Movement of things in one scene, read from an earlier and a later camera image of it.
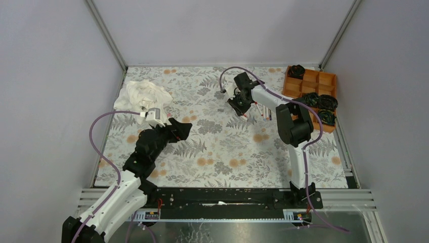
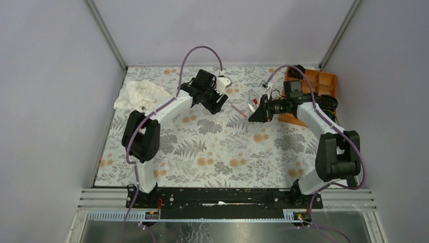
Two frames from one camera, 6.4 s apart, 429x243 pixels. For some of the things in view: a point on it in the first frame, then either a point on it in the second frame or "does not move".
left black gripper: (178, 131) -> (213, 107)
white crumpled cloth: (140, 96) does not move
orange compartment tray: (321, 83) does not move
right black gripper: (239, 111) -> (260, 115)
